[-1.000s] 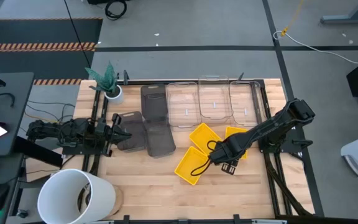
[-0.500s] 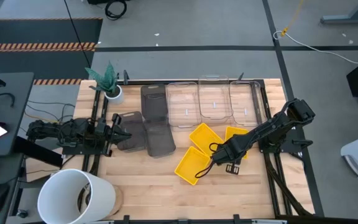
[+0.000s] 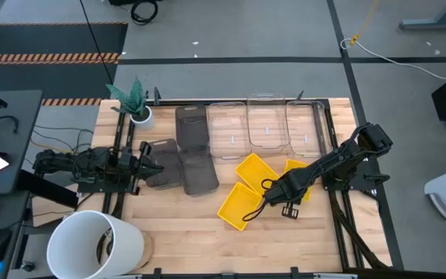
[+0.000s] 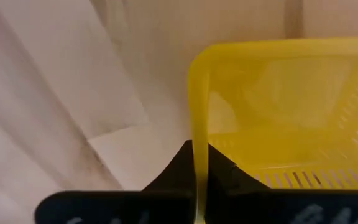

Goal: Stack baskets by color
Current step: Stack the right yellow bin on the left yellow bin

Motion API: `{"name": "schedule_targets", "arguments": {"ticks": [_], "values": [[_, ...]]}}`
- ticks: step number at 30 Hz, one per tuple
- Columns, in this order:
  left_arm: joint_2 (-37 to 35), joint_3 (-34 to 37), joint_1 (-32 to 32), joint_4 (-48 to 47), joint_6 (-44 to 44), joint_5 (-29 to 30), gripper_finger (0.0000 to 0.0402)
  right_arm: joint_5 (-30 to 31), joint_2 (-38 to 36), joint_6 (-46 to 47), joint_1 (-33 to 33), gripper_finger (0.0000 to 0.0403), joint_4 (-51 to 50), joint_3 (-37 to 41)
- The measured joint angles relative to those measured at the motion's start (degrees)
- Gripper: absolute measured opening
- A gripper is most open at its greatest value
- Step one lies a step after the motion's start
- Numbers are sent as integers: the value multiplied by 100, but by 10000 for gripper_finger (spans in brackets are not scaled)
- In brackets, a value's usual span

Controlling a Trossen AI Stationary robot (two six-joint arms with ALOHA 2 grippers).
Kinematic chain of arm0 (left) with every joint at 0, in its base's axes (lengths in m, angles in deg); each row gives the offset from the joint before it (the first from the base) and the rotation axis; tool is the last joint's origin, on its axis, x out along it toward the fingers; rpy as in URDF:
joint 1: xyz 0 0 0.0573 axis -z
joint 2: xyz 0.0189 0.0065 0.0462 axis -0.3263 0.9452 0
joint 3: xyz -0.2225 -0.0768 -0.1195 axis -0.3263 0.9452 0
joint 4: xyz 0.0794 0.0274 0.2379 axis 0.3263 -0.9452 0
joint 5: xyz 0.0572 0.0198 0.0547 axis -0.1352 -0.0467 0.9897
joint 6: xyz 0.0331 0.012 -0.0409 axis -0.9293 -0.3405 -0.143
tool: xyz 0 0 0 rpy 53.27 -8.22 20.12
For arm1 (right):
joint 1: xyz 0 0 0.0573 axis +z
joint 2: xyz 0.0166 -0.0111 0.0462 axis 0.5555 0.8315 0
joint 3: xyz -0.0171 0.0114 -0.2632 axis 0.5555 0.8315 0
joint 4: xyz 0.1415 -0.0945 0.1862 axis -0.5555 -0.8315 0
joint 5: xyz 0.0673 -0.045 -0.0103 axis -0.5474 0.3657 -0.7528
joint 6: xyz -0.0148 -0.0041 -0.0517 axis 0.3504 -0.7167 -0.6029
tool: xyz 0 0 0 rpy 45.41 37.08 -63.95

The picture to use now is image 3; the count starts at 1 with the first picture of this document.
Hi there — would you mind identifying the black metal table frame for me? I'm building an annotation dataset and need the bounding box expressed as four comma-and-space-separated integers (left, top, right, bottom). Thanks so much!
101, 89, 394, 279

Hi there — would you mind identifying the green snake plant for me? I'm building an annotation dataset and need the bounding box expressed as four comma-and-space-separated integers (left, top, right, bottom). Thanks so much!
105, 75, 149, 117

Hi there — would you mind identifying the white plant pot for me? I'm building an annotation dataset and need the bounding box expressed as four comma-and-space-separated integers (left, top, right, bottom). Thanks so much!
129, 105, 156, 131

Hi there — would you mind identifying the black hazard-striped floor mat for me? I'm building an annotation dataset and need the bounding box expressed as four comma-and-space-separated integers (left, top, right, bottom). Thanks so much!
0, 22, 129, 106

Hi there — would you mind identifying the coiled black cable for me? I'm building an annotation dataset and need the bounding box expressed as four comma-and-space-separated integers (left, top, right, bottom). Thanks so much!
130, 0, 160, 26

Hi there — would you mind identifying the smoky grey plastic basket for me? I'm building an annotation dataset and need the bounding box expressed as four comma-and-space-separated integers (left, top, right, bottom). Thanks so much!
144, 138, 184, 191
178, 148, 221, 198
174, 103, 211, 153

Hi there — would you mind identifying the black desk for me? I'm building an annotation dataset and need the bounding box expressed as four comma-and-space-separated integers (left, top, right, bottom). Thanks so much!
0, 89, 44, 197
0, 189, 30, 279

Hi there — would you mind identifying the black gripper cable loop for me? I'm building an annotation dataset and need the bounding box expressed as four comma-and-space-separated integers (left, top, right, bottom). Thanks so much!
241, 177, 275, 223

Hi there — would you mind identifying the large white cylinder shade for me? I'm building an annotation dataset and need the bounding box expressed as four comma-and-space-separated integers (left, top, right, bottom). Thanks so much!
46, 209, 146, 279

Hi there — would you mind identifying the thin black hanging cable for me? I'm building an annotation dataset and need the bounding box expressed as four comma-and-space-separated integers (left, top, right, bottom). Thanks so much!
78, 0, 115, 85

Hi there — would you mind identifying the clear plastic basket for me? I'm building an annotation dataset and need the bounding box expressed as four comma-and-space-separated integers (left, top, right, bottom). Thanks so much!
246, 92, 292, 154
285, 99, 333, 160
206, 101, 252, 160

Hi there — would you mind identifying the round wooden disc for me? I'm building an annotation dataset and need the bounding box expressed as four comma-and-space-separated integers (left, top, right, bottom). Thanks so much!
132, 230, 155, 270

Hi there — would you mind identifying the black flat panel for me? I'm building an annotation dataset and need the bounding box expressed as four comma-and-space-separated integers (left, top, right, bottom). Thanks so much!
15, 169, 80, 209

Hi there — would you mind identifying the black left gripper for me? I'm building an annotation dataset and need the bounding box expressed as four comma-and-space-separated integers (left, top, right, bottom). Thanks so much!
118, 141, 165, 195

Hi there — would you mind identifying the yellow plastic basket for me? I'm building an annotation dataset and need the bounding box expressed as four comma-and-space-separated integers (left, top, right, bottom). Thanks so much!
217, 181, 264, 232
283, 158, 314, 203
235, 152, 281, 195

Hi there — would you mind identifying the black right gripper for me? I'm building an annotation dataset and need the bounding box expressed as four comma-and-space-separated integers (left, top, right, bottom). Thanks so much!
263, 169, 314, 220

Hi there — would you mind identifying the yellow cable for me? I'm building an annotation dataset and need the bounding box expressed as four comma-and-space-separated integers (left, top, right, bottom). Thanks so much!
348, 0, 379, 47

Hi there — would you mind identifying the grey metal table foot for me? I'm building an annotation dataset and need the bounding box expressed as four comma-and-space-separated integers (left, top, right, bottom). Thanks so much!
398, 0, 446, 31

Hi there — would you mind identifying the white cable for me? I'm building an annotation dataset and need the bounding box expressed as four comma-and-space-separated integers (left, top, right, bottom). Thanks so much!
339, 37, 446, 81

